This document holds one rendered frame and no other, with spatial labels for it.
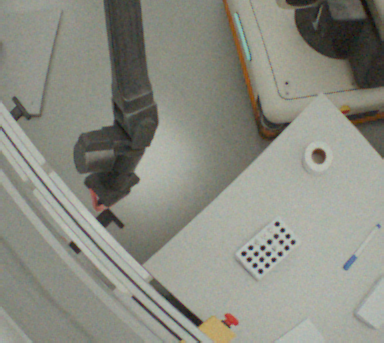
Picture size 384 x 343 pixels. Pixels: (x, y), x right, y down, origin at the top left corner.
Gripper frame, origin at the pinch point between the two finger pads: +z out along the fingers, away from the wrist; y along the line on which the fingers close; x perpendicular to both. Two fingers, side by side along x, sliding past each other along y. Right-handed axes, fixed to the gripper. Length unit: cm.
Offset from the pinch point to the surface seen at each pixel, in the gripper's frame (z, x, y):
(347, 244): -7, 44, -35
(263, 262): -0.8, 31.2, -19.1
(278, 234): -4.4, 29.0, -24.7
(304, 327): 4, 51, -17
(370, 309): -7, 61, -26
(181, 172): 56, -11, -76
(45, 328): -85, 28, 69
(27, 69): 61, -80, -62
